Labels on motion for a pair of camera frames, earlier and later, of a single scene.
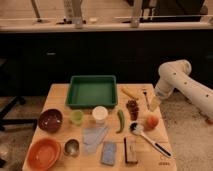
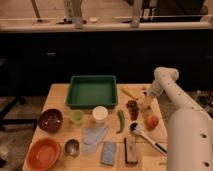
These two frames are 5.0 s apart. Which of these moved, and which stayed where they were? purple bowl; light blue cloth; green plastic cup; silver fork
Moved: silver fork
Stayed: light blue cloth; purple bowl; green plastic cup
